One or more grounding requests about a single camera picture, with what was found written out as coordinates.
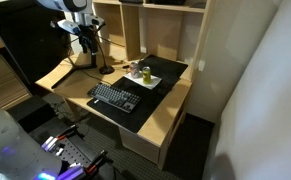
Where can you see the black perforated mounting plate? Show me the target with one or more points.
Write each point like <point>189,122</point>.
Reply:
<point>73,151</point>

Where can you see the flat black shelf item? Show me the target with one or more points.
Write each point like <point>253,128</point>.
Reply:
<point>131,1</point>

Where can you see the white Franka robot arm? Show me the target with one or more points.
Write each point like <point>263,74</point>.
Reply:
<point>8,146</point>

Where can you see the white wall outlet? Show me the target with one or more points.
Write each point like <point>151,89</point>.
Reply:
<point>201,65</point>

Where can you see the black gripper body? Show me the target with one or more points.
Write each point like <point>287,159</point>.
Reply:
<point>87,36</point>

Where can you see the black monitor stand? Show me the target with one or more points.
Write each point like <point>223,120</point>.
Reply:
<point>75,68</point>

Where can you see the white rectangular tray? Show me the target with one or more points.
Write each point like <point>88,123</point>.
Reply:
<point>153,82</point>

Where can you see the large black desk mat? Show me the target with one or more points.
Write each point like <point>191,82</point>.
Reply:
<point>141,110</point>

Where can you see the black box on shelf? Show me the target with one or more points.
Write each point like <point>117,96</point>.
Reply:
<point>168,2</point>

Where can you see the black flat pad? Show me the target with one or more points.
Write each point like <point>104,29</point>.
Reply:
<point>166,68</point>

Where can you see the black curved monitor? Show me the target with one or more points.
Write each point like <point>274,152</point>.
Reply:
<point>28,40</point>

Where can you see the pink drink can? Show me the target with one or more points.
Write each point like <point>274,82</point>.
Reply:
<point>134,70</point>

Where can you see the black gooseneck desk lamp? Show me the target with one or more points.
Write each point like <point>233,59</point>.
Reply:
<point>106,69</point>

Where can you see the wooden desk with hutch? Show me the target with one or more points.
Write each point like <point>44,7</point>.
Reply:
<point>165,116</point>

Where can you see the yellow drink can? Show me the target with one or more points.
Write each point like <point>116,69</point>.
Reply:
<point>147,75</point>

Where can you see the grey mechanical keyboard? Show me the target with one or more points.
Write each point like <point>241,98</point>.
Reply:
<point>115,97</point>

